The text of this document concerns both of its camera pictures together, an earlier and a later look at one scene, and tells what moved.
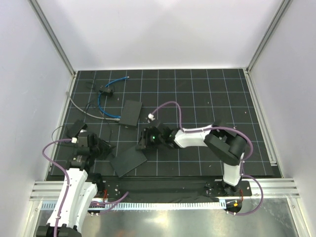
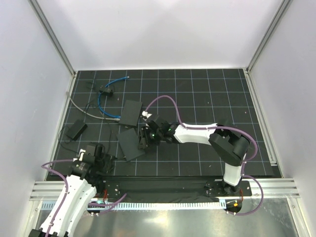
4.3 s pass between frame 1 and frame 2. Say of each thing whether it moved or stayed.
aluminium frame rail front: stayed
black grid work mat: stayed
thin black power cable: moved
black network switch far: stayed
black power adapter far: stayed
